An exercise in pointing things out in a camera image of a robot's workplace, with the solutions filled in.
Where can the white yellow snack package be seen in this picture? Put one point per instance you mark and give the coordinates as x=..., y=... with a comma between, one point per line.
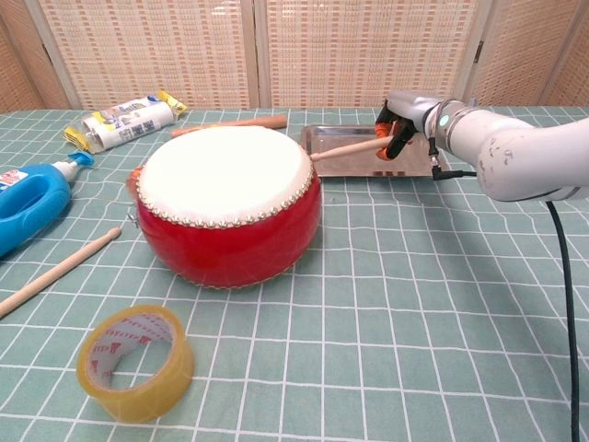
x=124, y=122

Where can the red drum white skin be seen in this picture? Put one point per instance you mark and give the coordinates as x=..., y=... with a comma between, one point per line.
x=230, y=239

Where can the small black screen hinge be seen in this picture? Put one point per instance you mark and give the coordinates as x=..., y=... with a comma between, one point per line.
x=479, y=50

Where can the light wooden drumstick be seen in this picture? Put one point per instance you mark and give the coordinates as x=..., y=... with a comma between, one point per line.
x=60, y=269
x=349, y=148

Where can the right silver hand orange fingertips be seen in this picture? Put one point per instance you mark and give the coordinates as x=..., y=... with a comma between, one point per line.
x=407, y=103

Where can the brown wooden rolling pin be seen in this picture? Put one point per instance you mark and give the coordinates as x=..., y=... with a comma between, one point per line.
x=257, y=122

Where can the blue detergent pump bottle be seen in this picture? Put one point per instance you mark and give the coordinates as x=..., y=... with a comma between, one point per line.
x=27, y=202

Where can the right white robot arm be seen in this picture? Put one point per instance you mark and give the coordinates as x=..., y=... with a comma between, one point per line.
x=515, y=147

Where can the green checked tablecloth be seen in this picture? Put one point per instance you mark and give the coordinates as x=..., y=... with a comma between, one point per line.
x=391, y=322

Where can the stainless steel tray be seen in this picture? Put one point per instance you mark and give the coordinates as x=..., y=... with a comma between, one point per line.
x=349, y=166

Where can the clear packing tape roll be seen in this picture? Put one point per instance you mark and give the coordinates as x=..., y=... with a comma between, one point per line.
x=152, y=396

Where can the bamboo folding screen panel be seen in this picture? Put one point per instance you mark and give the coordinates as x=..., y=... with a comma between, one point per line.
x=520, y=46
x=359, y=46
x=18, y=69
x=161, y=55
x=580, y=46

